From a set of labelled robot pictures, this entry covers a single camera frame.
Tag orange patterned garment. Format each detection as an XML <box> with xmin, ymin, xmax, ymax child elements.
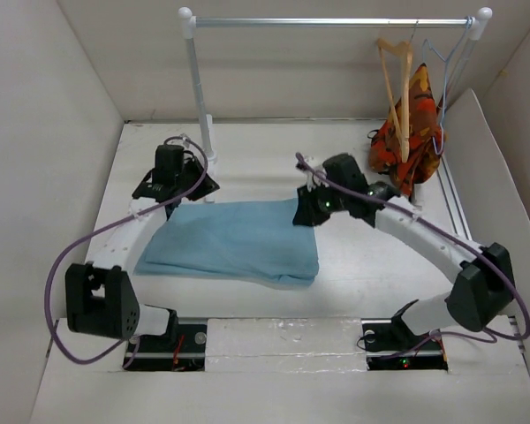
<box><xmin>365</xmin><ymin>64</ymin><xmax>448</xmax><ymax>195</ymax></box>

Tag light blue trousers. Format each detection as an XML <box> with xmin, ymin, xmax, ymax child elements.
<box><xmin>134</xmin><ymin>198</ymin><xmax>319</xmax><ymax>287</ymax></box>

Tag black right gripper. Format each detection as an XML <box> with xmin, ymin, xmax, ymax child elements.
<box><xmin>292</xmin><ymin>179</ymin><xmax>349</xmax><ymax>228</ymax></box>

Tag blue wire hanger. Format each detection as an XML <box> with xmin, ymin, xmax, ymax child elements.
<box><xmin>421</xmin><ymin>16</ymin><xmax>473</xmax><ymax>156</ymax></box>

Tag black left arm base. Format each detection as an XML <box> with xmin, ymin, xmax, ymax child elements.
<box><xmin>122</xmin><ymin>319</ymin><xmax>208</xmax><ymax>373</ymax></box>

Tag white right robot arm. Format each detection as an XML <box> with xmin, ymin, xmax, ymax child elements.
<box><xmin>292</xmin><ymin>154</ymin><xmax>518</xmax><ymax>349</ymax></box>

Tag wooden clothes hanger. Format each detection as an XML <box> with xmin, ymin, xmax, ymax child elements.
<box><xmin>376</xmin><ymin>38</ymin><xmax>414</xmax><ymax>163</ymax></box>

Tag white clothes rack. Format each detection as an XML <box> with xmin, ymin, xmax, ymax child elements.
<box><xmin>178</xmin><ymin>7</ymin><xmax>495</xmax><ymax>204</ymax></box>

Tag white foam block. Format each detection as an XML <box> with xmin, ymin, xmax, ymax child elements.
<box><xmin>205</xmin><ymin>318</ymin><xmax>367</xmax><ymax>374</ymax></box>

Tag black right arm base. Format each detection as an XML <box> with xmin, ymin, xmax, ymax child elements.
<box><xmin>356</xmin><ymin>320</ymin><xmax>449</xmax><ymax>371</ymax></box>

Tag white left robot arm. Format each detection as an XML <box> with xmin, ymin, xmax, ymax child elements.
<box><xmin>64</xmin><ymin>151</ymin><xmax>219</xmax><ymax>351</ymax></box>

